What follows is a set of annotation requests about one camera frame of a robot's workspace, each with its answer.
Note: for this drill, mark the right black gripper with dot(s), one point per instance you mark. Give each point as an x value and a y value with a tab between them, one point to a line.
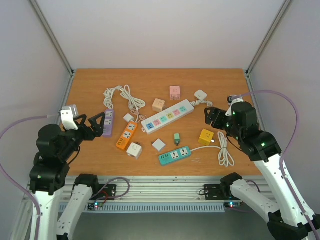
220	120

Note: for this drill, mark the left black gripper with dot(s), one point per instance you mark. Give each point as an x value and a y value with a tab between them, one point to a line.
98	130

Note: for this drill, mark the yellow cube adapter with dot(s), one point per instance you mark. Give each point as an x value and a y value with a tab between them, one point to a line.
205	137

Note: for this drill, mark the pink cube adapter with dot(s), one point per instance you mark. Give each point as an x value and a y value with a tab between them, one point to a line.
175	92

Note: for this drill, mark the peach cube adapter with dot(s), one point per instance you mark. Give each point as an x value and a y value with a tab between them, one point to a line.
159	105

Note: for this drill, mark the white multicolour power strip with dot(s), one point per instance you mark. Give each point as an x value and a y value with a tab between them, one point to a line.
166	117

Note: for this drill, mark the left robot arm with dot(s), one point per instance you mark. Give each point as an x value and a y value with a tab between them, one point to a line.
48	178

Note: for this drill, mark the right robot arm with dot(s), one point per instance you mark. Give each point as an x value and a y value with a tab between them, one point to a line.
288	217

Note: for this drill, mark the white plug of long strip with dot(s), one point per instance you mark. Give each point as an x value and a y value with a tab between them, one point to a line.
200	95

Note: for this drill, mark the green plug adapter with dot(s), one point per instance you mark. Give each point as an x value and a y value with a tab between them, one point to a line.
177	139

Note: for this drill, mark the purple power strip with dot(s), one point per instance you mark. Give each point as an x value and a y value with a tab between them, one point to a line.
108	123

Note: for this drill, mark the white charger near orange strip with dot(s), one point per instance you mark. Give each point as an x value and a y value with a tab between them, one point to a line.
129	118

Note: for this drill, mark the orange power strip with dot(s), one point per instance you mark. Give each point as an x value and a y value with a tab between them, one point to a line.
128	133

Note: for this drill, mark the white cube adapter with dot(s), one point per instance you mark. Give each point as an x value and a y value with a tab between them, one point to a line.
134	150

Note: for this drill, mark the teal power strip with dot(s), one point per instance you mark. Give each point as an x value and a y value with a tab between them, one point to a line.
174	156

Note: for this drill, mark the small white square charger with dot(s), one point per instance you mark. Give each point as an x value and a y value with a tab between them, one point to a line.
158	145

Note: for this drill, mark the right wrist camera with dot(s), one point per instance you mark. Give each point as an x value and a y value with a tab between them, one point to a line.
231	100

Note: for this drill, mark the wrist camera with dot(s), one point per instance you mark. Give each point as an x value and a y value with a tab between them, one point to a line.
231	100
68	113

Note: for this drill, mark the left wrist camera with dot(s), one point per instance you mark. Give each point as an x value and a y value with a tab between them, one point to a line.
68	113

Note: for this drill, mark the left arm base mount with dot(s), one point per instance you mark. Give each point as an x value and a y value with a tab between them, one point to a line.
109	191

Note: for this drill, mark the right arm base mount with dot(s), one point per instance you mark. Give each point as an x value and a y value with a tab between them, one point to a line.
212	192

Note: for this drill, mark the grey slotted cable duct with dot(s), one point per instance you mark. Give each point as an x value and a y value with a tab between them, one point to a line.
135	208

